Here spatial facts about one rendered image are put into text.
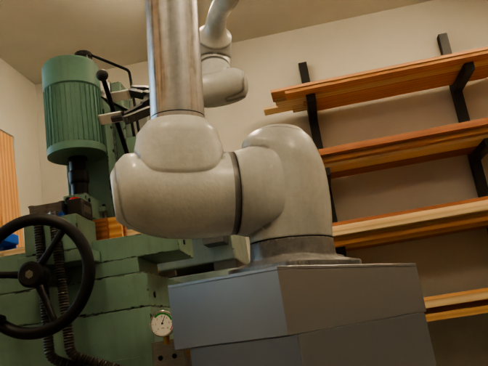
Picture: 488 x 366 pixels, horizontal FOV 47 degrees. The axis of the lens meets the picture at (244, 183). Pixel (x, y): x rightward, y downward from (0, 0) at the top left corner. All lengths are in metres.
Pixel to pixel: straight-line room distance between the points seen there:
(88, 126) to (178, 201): 0.85
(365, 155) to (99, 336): 2.37
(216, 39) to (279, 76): 2.57
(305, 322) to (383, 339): 0.15
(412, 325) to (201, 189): 0.42
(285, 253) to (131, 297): 0.63
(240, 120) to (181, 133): 3.16
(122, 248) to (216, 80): 0.53
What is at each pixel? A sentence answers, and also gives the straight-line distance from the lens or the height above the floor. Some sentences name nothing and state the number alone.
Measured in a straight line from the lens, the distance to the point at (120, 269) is 1.51.
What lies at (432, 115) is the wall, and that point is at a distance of 4.13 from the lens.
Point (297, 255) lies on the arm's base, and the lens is 0.96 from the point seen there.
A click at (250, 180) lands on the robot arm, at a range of 0.97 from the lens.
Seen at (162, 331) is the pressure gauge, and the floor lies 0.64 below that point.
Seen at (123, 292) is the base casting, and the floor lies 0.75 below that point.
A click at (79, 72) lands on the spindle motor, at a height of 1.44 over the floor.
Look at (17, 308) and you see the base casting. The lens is 1.61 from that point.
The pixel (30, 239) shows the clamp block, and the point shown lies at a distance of 1.51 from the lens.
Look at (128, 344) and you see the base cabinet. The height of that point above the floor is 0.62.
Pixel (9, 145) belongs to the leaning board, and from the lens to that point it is 3.96.
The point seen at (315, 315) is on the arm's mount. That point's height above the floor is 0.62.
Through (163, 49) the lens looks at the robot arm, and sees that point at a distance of 1.05.
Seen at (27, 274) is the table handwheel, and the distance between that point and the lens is 1.38.
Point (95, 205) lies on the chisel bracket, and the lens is 1.77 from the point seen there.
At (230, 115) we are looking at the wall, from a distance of 4.15.
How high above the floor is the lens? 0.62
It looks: 14 degrees up
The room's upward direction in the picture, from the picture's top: 9 degrees counter-clockwise
